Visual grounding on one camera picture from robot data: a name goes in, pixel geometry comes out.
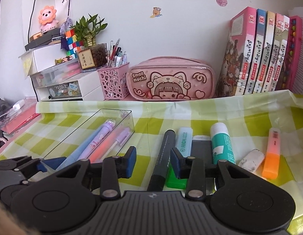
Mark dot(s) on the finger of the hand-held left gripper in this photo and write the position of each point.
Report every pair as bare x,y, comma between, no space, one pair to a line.
51,164

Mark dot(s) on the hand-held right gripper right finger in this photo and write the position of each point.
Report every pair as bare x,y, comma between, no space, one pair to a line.
174,161

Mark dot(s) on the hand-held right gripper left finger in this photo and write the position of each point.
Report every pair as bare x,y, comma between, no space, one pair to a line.
132,161

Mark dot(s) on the black marker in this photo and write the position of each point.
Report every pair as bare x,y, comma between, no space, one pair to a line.
161,156

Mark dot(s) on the green highlighter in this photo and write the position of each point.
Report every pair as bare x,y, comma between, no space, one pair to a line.
184,142

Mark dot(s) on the pale blue pen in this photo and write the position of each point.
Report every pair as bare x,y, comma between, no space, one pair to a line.
75,151

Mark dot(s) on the small purple pen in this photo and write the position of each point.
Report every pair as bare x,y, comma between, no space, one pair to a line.
123,134

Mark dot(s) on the black lead case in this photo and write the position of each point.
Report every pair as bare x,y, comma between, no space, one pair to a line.
201,151

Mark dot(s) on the pink pen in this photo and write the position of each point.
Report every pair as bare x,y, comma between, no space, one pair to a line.
105,146

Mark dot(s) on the clear plastic organizer box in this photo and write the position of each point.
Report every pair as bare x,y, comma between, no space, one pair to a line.
112,117

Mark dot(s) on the green and white glue stick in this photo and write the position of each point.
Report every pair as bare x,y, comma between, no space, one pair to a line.
222,144

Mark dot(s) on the orange highlighter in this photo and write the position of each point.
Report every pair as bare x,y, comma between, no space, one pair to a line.
271,159

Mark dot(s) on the pink folder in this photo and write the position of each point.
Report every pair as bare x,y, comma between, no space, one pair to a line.
21,121

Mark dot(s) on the white charger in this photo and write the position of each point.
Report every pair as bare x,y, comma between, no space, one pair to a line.
18,105

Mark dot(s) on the white eraser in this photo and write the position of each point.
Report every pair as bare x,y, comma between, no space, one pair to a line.
251,160

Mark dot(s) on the green checkered tablecloth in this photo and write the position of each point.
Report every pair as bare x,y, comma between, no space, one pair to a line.
239,117

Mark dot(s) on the pink perforated pen holder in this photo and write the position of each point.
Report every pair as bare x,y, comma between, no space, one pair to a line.
112,83

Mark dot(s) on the pink cartoon pencil case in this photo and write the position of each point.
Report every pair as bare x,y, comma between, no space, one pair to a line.
171,80

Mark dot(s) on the white drawer organizer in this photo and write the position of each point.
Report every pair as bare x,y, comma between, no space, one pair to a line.
92,88

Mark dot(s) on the clear lidded storage box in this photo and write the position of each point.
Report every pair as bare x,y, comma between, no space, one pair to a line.
56,74

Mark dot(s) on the clear holder with yellow notes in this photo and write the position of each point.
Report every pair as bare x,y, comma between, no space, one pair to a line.
26,64

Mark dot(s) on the small figurine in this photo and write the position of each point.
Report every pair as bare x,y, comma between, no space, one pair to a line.
63,60

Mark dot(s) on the white box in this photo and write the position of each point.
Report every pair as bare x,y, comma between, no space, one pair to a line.
48,56

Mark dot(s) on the bunch of pens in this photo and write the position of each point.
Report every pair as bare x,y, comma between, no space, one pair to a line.
116,53

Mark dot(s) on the pink book with cat cover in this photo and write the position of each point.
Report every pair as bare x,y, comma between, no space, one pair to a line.
229,66

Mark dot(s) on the glass plant vase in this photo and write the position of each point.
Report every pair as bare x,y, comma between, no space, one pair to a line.
99,56

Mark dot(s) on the wooden framed sign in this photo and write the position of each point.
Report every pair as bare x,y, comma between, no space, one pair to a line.
86,59

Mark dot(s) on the black flat box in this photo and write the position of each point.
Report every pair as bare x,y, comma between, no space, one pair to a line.
41,41

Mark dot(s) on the colourful puzzle cube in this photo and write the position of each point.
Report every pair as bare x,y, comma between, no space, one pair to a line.
74,42

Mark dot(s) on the blue spine book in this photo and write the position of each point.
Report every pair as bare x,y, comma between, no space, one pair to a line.
260,53

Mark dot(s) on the green bamboo plant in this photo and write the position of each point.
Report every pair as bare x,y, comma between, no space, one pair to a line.
89,29

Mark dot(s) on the purple pouch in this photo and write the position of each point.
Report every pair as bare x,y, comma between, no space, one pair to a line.
67,24

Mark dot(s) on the pink lion toy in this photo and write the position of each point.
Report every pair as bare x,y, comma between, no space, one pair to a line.
48,17

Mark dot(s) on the pink and beige spine book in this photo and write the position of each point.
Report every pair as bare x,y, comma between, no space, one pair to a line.
277,53

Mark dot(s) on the white spine book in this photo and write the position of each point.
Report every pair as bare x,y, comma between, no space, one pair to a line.
284,53

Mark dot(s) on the beaver wall sticker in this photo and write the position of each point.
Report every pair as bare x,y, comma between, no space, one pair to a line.
156,12

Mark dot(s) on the pink abacus frame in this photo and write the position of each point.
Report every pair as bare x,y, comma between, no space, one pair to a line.
294,53

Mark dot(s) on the pink round wall sticker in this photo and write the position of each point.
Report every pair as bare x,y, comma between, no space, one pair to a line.
221,1

